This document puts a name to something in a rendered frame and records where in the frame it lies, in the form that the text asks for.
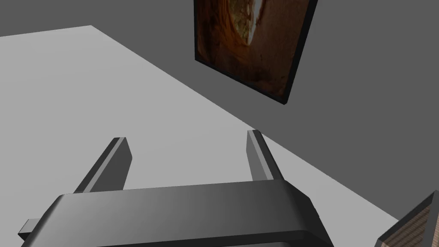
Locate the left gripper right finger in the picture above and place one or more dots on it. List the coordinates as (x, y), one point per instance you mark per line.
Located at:
(262, 159)

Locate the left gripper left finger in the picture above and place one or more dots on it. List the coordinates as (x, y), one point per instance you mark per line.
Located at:
(109, 168)

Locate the brown wooden furniture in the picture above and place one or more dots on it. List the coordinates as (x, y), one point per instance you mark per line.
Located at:
(416, 226)

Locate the brown picture in black frame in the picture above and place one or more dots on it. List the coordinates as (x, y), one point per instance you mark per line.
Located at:
(250, 44)

